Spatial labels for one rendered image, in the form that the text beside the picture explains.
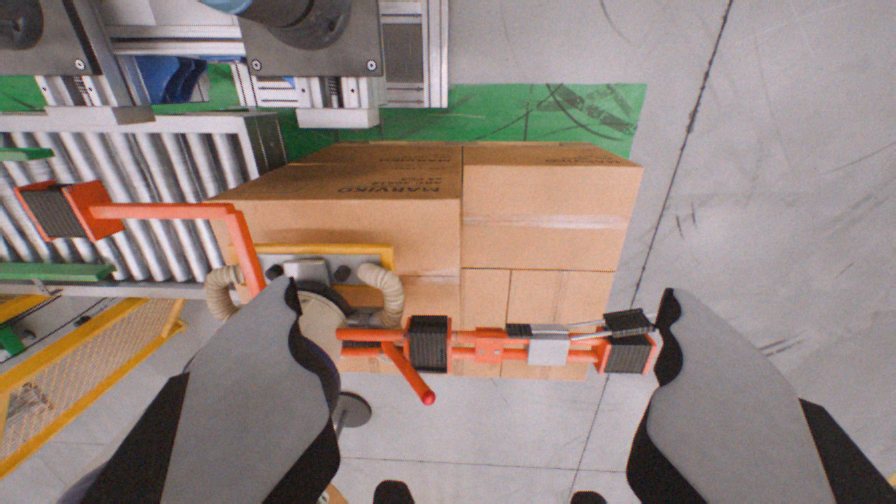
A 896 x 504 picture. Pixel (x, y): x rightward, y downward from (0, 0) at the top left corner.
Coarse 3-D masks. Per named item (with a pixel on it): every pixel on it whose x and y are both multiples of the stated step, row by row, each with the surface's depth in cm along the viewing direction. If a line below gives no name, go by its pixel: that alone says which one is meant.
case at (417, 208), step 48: (240, 192) 79; (288, 192) 78; (336, 192) 78; (384, 192) 77; (432, 192) 76; (288, 240) 78; (336, 240) 77; (384, 240) 76; (432, 240) 76; (240, 288) 85; (336, 288) 83; (432, 288) 82
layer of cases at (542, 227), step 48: (480, 192) 111; (528, 192) 110; (576, 192) 109; (624, 192) 108; (480, 240) 119; (528, 240) 118; (576, 240) 117; (480, 288) 129; (528, 288) 128; (576, 288) 126
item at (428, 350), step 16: (416, 320) 58; (432, 320) 58; (448, 320) 59; (416, 336) 56; (432, 336) 56; (448, 336) 55; (416, 352) 58; (432, 352) 58; (448, 352) 56; (416, 368) 59; (432, 368) 59; (448, 368) 58
